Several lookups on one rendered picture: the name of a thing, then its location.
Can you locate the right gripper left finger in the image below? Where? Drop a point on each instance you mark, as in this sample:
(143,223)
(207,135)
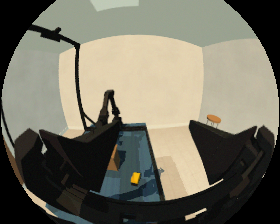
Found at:
(88,154)

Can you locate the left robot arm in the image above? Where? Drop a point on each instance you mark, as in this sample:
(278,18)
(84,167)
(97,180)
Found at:
(104,114)

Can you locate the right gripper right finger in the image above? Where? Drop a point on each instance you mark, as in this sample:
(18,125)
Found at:
(217,149)

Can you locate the brown wooden cabinet with door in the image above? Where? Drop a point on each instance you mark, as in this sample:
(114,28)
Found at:
(114,161)

